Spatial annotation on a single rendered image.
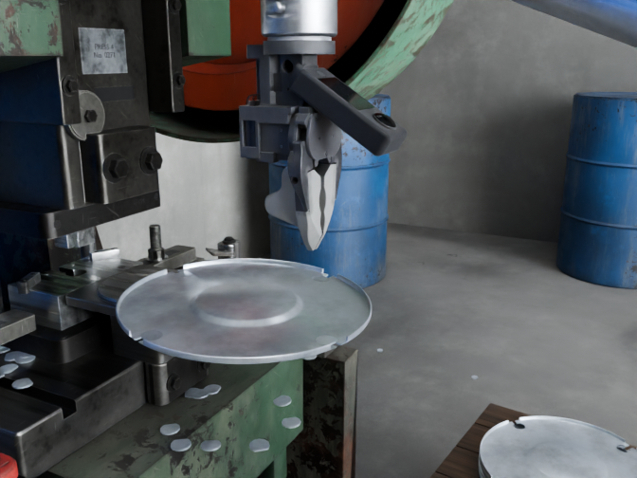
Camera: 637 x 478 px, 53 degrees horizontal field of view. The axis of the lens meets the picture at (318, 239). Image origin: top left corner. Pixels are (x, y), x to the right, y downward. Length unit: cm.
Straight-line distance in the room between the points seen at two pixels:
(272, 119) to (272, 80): 4
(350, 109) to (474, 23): 341
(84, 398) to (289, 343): 24
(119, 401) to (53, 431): 10
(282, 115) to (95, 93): 26
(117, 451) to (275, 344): 22
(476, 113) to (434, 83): 31
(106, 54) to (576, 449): 99
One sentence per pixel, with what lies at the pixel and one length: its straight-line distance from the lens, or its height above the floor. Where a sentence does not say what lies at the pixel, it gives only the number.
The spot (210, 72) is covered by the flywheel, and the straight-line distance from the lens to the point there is 114.
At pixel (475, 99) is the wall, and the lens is 400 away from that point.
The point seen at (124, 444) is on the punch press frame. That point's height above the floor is 65.
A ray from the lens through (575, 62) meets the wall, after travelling 390.
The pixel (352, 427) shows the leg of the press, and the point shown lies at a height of 49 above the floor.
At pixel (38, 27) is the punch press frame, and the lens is 70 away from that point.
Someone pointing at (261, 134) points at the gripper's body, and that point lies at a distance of 66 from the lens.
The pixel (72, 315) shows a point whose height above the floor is 75.
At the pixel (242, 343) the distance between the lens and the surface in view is 66.
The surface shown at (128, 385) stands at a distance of 81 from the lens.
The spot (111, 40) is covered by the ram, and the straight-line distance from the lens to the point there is 83.
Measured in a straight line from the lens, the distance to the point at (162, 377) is 81.
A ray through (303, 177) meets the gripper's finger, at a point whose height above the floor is 95.
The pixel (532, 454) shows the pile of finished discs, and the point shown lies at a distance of 124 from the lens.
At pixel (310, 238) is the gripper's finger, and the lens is 67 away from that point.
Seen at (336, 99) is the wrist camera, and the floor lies 102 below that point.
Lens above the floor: 106
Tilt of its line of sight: 16 degrees down
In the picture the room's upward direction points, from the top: straight up
